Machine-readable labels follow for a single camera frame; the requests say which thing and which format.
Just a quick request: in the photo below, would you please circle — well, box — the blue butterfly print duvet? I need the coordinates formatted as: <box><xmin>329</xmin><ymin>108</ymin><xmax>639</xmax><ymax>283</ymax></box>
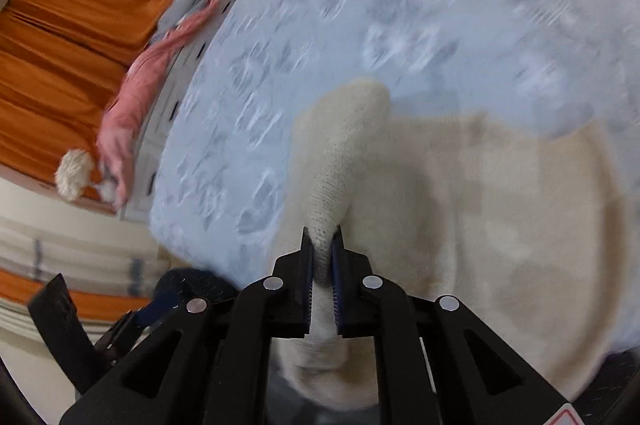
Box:
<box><xmin>147</xmin><ymin>0</ymin><xmax>640</xmax><ymax>291</ymax></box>

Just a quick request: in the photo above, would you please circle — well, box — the cream sweater with black hearts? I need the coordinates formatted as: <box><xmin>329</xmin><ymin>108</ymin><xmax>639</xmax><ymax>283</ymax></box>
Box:
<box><xmin>272</xmin><ymin>77</ymin><xmax>631</xmax><ymax>411</ymax></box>

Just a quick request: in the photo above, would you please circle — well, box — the white striped sheer curtain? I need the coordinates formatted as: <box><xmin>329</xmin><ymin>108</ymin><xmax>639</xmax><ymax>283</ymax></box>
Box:
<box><xmin>0</xmin><ymin>225</ymin><xmax>168</xmax><ymax>298</ymax></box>

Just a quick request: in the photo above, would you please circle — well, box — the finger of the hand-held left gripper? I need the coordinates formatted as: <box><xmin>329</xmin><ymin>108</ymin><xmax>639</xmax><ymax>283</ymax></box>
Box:
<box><xmin>94</xmin><ymin>299</ymin><xmax>182</xmax><ymax>358</ymax></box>
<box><xmin>27</xmin><ymin>274</ymin><xmax>108</xmax><ymax>395</ymax></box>

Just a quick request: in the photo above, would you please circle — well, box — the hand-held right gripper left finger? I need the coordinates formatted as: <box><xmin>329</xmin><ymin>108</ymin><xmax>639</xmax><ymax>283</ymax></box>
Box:
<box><xmin>60</xmin><ymin>227</ymin><xmax>314</xmax><ymax>425</ymax></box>

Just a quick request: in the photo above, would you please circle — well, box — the white fluffy plush toy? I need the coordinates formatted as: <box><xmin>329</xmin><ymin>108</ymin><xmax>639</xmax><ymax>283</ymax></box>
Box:
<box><xmin>54</xmin><ymin>148</ymin><xmax>117</xmax><ymax>202</ymax></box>

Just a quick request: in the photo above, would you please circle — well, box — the orange curtain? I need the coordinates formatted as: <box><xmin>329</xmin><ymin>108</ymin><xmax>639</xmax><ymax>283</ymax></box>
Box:
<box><xmin>0</xmin><ymin>267</ymin><xmax>153</xmax><ymax>323</ymax></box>
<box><xmin>0</xmin><ymin>0</ymin><xmax>181</xmax><ymax>186</ymax></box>

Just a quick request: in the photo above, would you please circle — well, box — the pink blanket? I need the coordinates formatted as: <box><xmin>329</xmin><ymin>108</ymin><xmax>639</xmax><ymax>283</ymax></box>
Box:
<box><xmin>95</xmin><ymin>0</ymin><xmax>223</xmax><ymax>210</ymax></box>

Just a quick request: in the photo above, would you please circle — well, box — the grey cloth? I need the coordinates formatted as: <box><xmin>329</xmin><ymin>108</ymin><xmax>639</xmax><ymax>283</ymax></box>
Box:
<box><xmin>152</xmin><ymin>0</ymin><xmax>211</xmax><ymax>43</ymax></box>

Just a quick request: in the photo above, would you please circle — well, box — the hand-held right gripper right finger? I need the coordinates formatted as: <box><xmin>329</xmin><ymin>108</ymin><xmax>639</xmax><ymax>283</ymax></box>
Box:
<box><xmin>330</xmin><ymin>225</ymin><xmax>576</xmax><ymax>425</ymax></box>

